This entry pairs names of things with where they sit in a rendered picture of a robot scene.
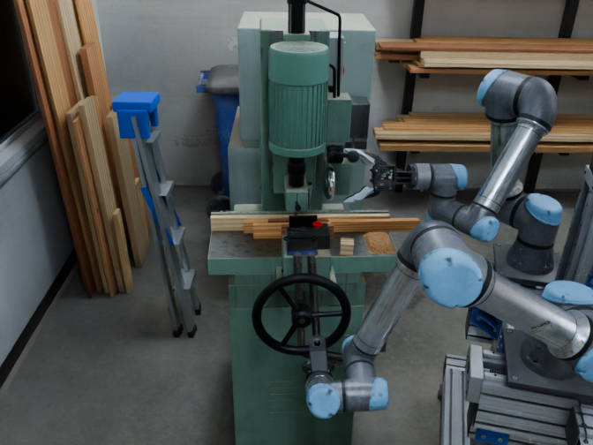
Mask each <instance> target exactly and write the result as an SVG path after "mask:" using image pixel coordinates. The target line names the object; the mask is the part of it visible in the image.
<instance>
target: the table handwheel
mask: <svg viewBox="0 0 593 445"><path fill-rule="evenodd" d="M296 283H311V284H316V285H318V286H321V287H324V288H326V289H327V290H329V291H331V292H332V293H333V294H334V295H335V296H336V297H337V299H338V300H339V302H340V305H341V308H342V310H341V311H331V312H312V310H311V308H310V307H309V306H308V305H307V304H306V299H305V292H304V297H303V298H302V299H296V293H295V292H294V291H293V295H294V301H293V299H292V298H291V297H290V296H289V294H288V293H287V291H285V290H284V288H283V287H286V286H289V285H291V284H296ZM276 291H279V292H280V293H281V295H282V296H283V297H284V298H285V299H286V301H287V302H288V303H289V305H290V306H291V308H292V309H291V319H292V323H293V324H292V326H291V328H290V329H289V332H288V333H287V335H285V337H284V338H283V339H282V341H281V342H279V341H277V340H275V339H274V338H272V337H271V336H270V335H269V334H268V333H267V332H266V330H265V328H264V326H263V324H262V320H261V313H262V309H263V306H264V304H265V303H266V301H267V300H268V299H269V298H270V296H272V295H273V294H274V293H275V292H276ZM334 316H341V321H340V323H339V325H338V327H337V329H336V330H335V331H334V332H333V333H332V334H331V335H330V336H329V337H327V338H326V346H327V348H329V347H331V346H332V345H334V344H335V343H336V342H338V341H339V340H340V339H341V338H342V336H343V335H344V334H345V332H346V330H347V328H348V326H349V323H350V319H351V307H350V302H349V299H348V297H347V295H346V293H345V292H344V291H343V289H342V288H341V287H340V286H339V285H338V284H336V283H335V282H333V281H332V280H330V279H328V278H326V277H324V276H321V275H314V274H306V273H302V274H293V275H286V276H284V277H281V278H279V279H277V280H275V281H273V282H272V283H270V284H268V285H267V287H266V288H265V289H264V290H263V291H261V292H260V294H259V295H258V297H257V298H256V300H255V302H254V305H253V308H252V312H251V319H252V325H253V327H254V330H255V332H256V334H257V335H258V337H259V338H260V340H261V341H262V342H263V343H265V344H266V345H267V346H268V347H270V348H272V349H273V350H275V351H279V352H281V353H285V354H289V355H297V356H301V355H310V350H309V345H305V346H294V345H288V344H287V342H288V341H289V339H290V338H291V336H292V335H293V334H294V332H295V331H296V329H297V328H306V327H308V326H310V325H311V324H312V318H321V317H334Z"/></svg>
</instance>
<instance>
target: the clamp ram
mask: <svg viewBox="0 0 593 445"><path fill-rule="evenodd" d="M317 220H318V217H317V216H316V215H290V216H289V227H290V228H314V229H315V227H314V226H313V225H312V223H313V222H316V221H317Z"/></svg>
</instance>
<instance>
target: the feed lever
mask: <svg viewBox="0 0 593 445"><path fill-rule="evenodd" d="M343 158H347V159H348V161H349V162H357V161H358V160H359V153H358V152H357V151H356V150H351V151H349V152H348V153H347V154H346V153H343V146H335V145H331V146H328V147H327V162H328V163H342V162H343Z"/></svg>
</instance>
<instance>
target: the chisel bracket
mask: <svg viewBox="0 0 593 445"><path fill-rule="evenodd" d="M308 197H309V193H308V189H307V184H306V179H305V176H304V186H302V187H292V186H289V175H284V199H285V208H286V211H287V212H303V211H307V210H308V206H309V201H308ZM296 201H298V203H299V205H300V206H301V210H300V211H296V210H295V206H296Z"/></svg>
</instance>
